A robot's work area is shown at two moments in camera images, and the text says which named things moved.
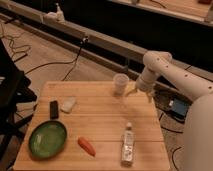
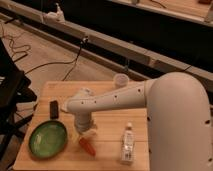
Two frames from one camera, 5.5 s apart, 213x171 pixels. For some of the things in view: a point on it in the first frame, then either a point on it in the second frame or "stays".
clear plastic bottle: (127, 155) stays
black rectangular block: (54, 109) stays
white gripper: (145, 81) -> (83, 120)
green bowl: (47, 139) stays
